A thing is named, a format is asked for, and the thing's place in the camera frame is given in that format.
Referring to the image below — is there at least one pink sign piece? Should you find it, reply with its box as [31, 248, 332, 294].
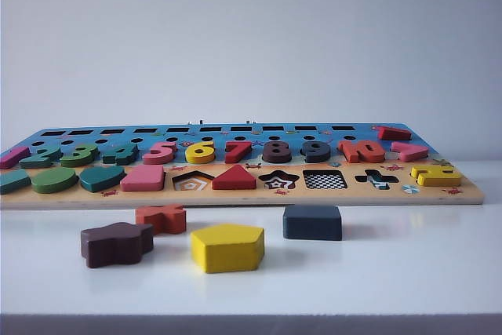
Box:
[391, 141, 428, 162]

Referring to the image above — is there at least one brown star block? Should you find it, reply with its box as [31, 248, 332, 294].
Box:
[80, 221, 155, 269]

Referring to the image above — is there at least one pink number five piece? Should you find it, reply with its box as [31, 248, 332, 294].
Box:
[142, 140, 178, 166]

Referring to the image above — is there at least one yellow pentagon block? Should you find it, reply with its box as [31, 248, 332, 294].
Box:
[190, 223, 265, 275]

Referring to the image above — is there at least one red sign piece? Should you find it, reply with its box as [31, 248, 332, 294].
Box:
[376, 125, 413, 142]

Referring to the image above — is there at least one yellow number six piece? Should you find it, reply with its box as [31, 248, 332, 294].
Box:
[185, 140, 216, 165]

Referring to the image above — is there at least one yellow sign piece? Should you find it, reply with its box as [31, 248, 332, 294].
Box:
[409, 165, 463, 188]

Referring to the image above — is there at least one brown number eight piece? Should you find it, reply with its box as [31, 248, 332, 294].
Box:
[261, 140, 293, 164]

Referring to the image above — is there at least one teal number four piece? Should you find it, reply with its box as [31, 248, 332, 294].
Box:
[102, 141, 139, 166]

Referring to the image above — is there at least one teal heart block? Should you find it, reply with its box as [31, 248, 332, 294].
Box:
[79, 165, 126, 194]

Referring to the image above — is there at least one red number seven piece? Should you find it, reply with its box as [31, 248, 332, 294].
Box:
[224, 140, 254, 165]

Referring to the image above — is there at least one pink number one piece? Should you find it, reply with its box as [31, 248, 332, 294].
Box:
[0, 145, 31, 170]

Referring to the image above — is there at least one dark blue number nine piece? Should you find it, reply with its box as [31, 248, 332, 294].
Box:
[300, 140, 333, 164]

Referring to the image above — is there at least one green number three piece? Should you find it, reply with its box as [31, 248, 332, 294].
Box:
[60, 142, 99, 168]

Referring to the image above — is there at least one teal number two piece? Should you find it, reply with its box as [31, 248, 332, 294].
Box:
[19, 143, 63, 169]

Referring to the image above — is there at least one dark blue square block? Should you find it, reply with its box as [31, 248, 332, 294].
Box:
[282, 204, 343, 242]

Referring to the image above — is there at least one orange number ten piece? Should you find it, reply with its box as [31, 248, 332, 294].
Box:
[337, 140, 386, 164]

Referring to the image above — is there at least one green oval block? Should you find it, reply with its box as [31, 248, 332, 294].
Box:
[30, 166, 79, 195]

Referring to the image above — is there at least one teal shape block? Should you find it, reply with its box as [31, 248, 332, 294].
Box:
[0, 169, 31, 195]

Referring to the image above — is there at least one colourful wooden puzzle board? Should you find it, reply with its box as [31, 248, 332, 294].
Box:
[0, 122, 486, 210]

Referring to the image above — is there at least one pink trapezoid block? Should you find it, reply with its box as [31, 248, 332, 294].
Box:
[119, 164, 166, 192]

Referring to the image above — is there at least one red triangle block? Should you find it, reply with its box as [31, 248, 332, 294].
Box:
[211, 164, 257, 191]

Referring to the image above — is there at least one orange cross block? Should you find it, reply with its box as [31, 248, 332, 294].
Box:
[135, 203, 187, 236]

